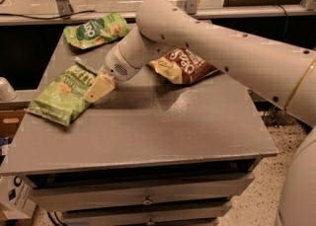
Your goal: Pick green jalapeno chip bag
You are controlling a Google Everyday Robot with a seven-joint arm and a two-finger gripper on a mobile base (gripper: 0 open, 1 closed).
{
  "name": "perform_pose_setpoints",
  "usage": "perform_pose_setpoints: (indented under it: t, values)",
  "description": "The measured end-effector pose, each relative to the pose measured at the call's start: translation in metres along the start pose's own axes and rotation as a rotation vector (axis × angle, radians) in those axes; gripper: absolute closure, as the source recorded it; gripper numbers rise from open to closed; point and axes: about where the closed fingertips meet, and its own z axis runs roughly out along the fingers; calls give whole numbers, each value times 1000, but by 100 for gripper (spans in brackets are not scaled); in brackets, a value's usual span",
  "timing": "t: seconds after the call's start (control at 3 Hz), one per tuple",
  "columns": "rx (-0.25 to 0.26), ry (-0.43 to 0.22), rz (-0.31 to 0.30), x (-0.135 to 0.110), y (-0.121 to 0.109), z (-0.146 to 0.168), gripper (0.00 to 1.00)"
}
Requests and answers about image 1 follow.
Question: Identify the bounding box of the green dark-logo snack bag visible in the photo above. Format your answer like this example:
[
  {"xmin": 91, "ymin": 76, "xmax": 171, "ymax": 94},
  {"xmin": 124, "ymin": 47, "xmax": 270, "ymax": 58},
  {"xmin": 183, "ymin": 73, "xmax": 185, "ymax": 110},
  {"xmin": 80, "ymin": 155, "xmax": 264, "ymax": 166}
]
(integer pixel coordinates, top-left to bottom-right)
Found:
[{"xmin": 63, "ymin": 13, "xmax": 129, "ymax": 49}]

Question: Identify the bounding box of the white cup-shaped object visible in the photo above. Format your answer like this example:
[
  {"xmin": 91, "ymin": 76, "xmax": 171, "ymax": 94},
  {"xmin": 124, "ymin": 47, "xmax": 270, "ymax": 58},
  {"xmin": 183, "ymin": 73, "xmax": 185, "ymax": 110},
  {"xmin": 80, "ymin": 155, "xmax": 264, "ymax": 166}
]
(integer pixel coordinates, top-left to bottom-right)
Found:
[{"xmin": 0, "ymin": 77, "xmax": 17, "ymax": 102}]

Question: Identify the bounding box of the grey drawer cabinet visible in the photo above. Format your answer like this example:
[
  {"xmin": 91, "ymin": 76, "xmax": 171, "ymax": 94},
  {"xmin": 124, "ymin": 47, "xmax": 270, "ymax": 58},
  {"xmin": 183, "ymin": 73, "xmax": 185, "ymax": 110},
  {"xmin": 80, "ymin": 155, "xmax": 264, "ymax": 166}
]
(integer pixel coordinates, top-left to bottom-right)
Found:
[{"xmin": 0, "ymin": 20, "xmax": 278, "ymax": 226}]

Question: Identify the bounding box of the brown sea salt chip bag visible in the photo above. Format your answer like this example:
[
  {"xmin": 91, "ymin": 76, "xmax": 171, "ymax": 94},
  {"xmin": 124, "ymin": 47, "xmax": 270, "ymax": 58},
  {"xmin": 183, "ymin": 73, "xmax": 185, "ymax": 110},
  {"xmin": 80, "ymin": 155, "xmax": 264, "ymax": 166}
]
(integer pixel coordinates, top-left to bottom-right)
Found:
[{"xmin": 148, "ymin": 47, "xmax": 217, "ymax": 85}]

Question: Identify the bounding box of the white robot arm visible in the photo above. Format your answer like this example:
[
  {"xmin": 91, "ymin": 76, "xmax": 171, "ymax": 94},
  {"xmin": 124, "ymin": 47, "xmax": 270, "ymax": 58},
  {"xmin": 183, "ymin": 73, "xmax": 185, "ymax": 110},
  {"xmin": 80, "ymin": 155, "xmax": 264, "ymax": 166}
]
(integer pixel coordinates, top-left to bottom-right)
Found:
[{"xmin": 85, "ymin": 0, "xmax": 316, "ymax": 226}]

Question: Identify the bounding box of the green jalapeno chip bag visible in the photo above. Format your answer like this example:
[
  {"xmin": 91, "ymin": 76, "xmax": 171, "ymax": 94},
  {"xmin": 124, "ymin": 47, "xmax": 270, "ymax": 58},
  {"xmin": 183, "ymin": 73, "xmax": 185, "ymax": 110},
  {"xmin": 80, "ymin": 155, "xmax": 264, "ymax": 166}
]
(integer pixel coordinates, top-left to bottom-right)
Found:
[{"xmin": 27, "ymin": 57, "xmax": 97, "ymax": 126}]

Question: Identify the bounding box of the black cable on ledge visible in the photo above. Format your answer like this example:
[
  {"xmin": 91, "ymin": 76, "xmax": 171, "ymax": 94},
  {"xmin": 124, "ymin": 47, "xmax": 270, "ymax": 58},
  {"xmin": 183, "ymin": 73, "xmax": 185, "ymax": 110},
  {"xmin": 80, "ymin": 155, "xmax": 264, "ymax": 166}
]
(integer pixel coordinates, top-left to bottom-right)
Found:
[{"xmin": 0, "ymin": 9, "xmax": 97, "ymax": 21}]

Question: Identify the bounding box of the black hanging cable right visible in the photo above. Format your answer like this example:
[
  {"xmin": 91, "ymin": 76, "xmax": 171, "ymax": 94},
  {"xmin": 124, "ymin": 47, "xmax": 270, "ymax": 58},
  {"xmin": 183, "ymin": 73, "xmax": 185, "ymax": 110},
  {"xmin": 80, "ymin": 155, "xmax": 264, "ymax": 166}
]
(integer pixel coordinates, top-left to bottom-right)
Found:
[{"xmin": 275, "ymin": 4, "xmax": 289, "ymax": 40}]

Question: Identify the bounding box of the white paper bag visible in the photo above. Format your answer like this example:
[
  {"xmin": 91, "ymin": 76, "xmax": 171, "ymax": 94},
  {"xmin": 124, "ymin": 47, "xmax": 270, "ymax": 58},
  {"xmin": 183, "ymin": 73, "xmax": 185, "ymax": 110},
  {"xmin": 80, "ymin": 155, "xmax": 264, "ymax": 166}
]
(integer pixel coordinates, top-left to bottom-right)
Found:
[{"xmin": 0, "ymin": 177, "xmax": 36, "ymax": 219}]

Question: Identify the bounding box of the cardboard box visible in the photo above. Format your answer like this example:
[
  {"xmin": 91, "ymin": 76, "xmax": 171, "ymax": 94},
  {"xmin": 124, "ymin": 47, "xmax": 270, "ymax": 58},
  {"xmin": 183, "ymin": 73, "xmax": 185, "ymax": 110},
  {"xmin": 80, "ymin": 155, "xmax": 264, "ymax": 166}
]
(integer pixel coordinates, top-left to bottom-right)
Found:
[{"xmin": 0, "ymin": 110, "xmax": 25, "ymax": 137}]

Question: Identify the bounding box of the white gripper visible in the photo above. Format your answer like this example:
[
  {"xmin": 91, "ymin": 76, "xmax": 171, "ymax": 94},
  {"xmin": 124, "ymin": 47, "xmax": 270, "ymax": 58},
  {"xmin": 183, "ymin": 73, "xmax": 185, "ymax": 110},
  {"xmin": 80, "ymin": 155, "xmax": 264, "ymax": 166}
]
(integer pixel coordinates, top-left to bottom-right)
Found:
[{"xmin": 84, "ymin": 45, "xmax": 140, "ymax": 103}]

